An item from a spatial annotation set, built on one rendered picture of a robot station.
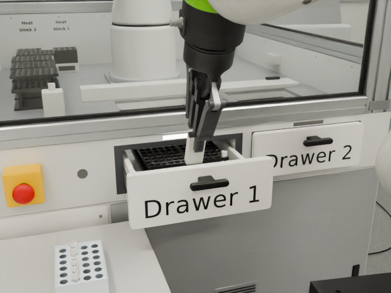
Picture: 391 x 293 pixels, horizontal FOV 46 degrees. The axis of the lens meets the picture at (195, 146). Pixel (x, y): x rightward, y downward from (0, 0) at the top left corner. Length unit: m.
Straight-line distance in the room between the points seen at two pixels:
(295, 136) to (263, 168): 0.21
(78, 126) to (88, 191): 0.15
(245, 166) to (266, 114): 0.21
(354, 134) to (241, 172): 0.39
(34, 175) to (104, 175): 0.15
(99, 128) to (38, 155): 0.13
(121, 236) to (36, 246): 0.17
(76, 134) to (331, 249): 0.75
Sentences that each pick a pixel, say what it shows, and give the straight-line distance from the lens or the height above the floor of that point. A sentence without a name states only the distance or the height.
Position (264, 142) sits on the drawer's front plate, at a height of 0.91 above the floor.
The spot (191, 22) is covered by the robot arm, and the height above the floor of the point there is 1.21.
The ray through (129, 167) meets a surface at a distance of 0.97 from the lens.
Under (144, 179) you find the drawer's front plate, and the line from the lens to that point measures 0.85.
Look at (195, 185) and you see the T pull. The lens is 0.84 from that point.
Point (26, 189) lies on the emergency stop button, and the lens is 0.93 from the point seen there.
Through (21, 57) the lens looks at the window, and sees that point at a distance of 0.95.
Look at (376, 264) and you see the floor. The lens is 2.38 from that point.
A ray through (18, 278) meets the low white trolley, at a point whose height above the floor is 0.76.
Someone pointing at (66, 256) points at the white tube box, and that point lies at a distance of 0.89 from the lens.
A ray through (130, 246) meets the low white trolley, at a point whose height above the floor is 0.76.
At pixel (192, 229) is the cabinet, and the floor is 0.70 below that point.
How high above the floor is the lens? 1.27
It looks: 20 degrees down
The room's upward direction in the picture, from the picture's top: straight up
